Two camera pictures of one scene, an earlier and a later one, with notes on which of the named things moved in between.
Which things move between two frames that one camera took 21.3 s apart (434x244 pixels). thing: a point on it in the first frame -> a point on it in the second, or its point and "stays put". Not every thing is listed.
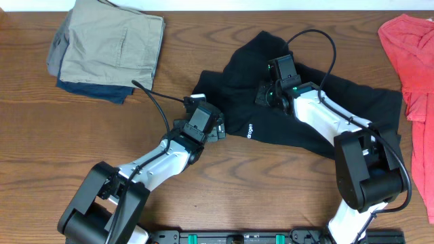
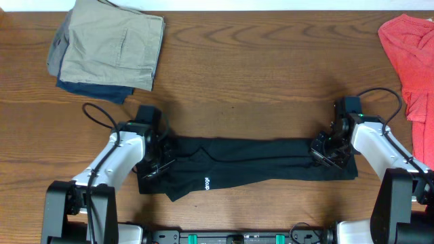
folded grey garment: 59,46 stays put
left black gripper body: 215,135 -> 161,159
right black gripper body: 267,95 -> 328,150
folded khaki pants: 110,43 stays put
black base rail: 276,236 stays put
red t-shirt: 411,41 stays put
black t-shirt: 254,62 -> 205,162
